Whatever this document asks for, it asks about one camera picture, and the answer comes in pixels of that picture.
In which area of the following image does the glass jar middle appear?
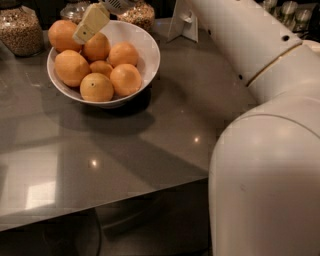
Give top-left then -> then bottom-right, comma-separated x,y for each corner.
60,0 -> 90,24

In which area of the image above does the orange top left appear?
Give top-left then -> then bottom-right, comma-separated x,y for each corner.
48,20 -> 82,52

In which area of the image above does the white folded sign card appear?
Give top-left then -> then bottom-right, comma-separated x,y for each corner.
167,0 -> 198,42

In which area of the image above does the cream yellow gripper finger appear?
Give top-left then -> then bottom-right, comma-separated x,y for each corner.
73,2 -> 110,45

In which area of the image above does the glass cereal jar right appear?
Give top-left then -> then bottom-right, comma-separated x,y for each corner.
117,0 -> 155,32

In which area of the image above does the glass cereal jar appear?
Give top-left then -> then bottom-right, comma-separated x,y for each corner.
0,0 -> 44,57
117,0 -> 155,32

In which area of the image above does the orange right upper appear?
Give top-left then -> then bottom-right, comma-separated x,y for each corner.
108,41 -> 139,67

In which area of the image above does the clear drinking glass right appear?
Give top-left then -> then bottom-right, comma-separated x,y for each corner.
293,9 -> 312,32

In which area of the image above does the orange top middle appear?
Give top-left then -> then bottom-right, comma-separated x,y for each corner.
82,32 -> 111,61

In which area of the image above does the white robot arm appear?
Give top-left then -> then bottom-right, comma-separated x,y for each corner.
185,0 -> 320,256

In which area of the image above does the white ceramic bowl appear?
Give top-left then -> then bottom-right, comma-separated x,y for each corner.
47,20 -> 161,109

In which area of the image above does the orange front right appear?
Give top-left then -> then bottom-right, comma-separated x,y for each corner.
110,64 -> 142,97

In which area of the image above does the glass cereal jar left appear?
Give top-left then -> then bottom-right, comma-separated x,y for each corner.
0,0 -> 44,57

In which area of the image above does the clear drinking glass left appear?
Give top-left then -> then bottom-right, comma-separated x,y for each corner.
260,0 -> 277,14

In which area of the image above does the small orange centre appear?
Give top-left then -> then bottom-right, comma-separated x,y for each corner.
90,60 -> 113,78

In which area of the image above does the clear drinking glass middle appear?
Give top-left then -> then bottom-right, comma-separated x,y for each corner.
279,1 -> 298,24

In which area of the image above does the clear drinking glass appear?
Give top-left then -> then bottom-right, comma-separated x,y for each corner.
279,1 -> 298,24
260,0 -> 277,14
293,9 -> 312,32

